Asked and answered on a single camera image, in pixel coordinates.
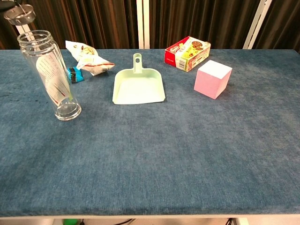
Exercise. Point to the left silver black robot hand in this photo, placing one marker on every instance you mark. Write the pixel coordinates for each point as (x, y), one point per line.
(7, 3)

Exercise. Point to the white pillar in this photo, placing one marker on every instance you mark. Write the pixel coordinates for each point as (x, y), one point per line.
(256, 25)
(143, 23)
(23, 29)

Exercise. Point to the dark brown curtain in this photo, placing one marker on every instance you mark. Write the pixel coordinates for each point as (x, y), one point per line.
(199, 18)
(283, 23)
(93, 23)

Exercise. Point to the clear glass bottle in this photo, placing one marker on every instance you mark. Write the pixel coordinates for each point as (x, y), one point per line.
(55, 79)

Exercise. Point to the blue snack wrapper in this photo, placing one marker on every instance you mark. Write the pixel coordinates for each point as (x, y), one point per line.
(75, 75)

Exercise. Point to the white crumpled snack bag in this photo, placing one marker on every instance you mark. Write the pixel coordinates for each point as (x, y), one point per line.
(91, 62)

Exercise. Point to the mint green plastic dustpan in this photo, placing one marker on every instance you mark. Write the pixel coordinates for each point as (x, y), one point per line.
(138, 87)

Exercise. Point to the red yellow snack box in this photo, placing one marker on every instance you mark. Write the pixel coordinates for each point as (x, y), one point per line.
(187, 55)

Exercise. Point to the blue felt table cover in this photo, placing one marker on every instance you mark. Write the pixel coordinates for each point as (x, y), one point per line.
(152, 152)

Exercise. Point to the pink cube block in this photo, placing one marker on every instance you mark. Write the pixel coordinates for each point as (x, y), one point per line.
(208, 82)

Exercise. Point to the bright green object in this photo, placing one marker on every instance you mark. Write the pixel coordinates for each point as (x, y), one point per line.
(70, 222)

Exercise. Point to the white table frame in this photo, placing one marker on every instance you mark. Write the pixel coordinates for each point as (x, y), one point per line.
(164, 217)

